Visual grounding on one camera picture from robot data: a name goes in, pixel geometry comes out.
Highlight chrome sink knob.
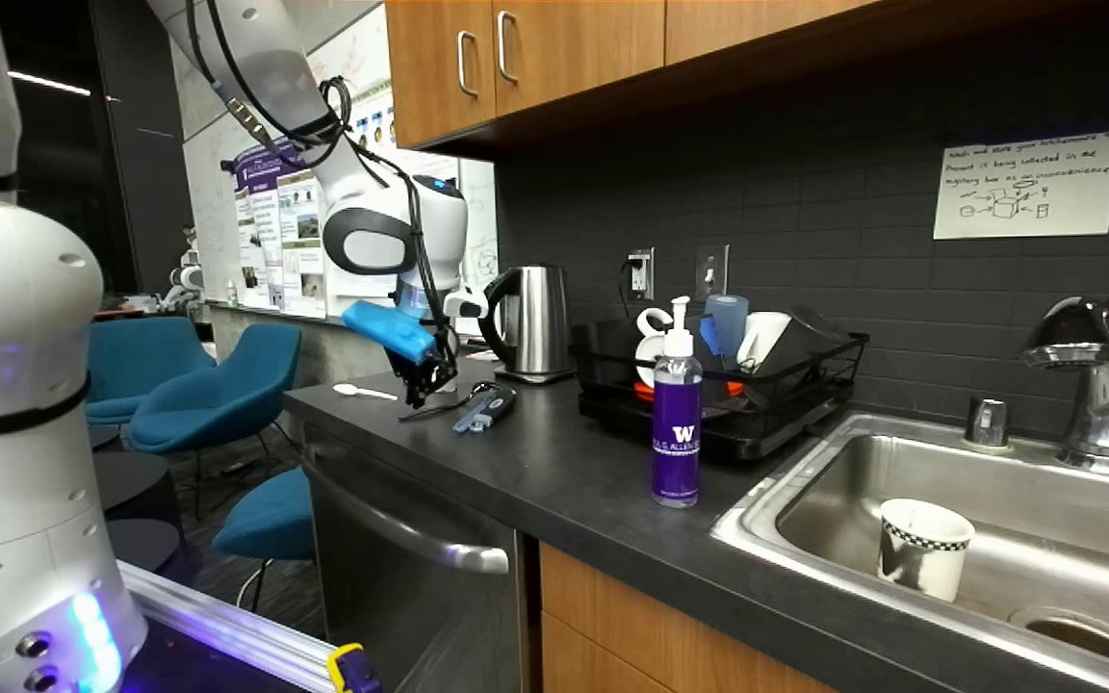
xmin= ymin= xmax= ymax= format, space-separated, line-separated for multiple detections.
xmin=962 ymin=393 xmax=1016 ymax=450

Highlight chrome faucet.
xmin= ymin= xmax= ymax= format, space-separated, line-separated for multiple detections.
xmin=1022 ymin=231 xmax=1109 ymax=483

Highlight white plastic spoon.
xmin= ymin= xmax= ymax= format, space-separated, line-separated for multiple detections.
xmin=330 ymin=377 xmax=403 ymax=405

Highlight metal wall switch plate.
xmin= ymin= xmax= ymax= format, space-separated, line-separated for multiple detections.
xmin=693 ymin=239 xmax=737 ymax=306

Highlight robot cart platform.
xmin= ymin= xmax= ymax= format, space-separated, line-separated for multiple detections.
xmin=117 ymin=556 xmax=384 ymax=693

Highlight wall outlet with plug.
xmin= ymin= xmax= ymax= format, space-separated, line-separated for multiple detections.
xmin=620 ymin=242 xmax=664 ymax=308

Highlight wooden upper cabinets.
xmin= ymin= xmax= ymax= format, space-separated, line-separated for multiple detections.
xmin=380 ymin=0 xmax=887 ymax=147

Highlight stainless steel electric kettle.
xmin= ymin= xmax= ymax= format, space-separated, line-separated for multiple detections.
xmin=478 ymin=264 xmax=578 ymax=388

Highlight black utility knife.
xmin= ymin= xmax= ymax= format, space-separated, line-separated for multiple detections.
xmin=451 ymin=380 xmax=525 ymax=441

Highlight blue chair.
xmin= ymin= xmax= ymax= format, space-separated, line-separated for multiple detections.
xmin=211 ymin=466 xmax=322 ymax=570
xmin=124 ymin=319 xmax=308 ymax=462
xmin=80 ymin=311 xmax=221 ymax=437

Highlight upper cabinet handle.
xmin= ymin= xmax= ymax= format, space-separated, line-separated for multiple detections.
xmin=489 ymin=8 xmax=525 ymax=88
xmin=451 ymin=22 xmax=487 ymax=104

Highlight stainless steel sink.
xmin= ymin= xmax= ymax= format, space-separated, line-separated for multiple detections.
xmin=709 ymin=410 xmax=1109 ymax=693

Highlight stainless steel dishwasher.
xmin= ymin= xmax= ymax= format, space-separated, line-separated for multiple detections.
xmin=301 ymin=441 xmax=545 ymax=693

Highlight white bowl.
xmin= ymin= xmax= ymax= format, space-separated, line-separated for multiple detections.
xmin=731 ymin=308 xmax=796 ymax=377

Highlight white background device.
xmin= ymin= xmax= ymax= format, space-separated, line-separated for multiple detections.
xmin=165 ymin=235 xmax=208 ymax=319

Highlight white and black mug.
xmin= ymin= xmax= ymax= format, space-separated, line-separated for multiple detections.
xmin=631 ymin=306 xmax=679 ymax=388

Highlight white patterned cup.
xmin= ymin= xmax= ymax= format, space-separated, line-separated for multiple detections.
xmin=873 ymin=497 xmax=977 ymax=605

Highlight wooden lower cabinets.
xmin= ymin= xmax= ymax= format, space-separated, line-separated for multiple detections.
xmin=537 ymin=536 xmax=845 ymax=693

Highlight whiteboard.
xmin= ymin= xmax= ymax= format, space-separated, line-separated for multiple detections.
xmin=176 ymin=0 xmax=505 ymax=341

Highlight wooden cabinets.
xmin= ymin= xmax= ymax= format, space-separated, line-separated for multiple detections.
xmin=380 ymin=0 xmax=887 ymax=147
xmin=537 ymin=536 xmax=845 ymax=693

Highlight blue cup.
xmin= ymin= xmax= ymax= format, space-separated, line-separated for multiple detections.
xmin=693 ymin=292 xmax=756 ymax=369

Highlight research poster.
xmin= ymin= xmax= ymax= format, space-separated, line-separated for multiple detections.
xmin=225 ymin=139 xmax=330 ymax=319

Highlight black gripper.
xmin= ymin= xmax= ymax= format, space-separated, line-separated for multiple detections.
xmin=380 ymin=341 xmax=466 ymax=418

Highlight black dish rack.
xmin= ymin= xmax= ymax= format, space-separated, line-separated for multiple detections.
xmin=574 ymin=311 xmax=871 ymax=469

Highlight purple pump bottle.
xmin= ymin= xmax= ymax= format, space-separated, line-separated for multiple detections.
xmin=646 ymin=292 xmax=709 ymax=511

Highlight white paper note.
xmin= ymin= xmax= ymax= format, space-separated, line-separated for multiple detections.
xmin=930 ymin=129 xmax=1109 ymax=248

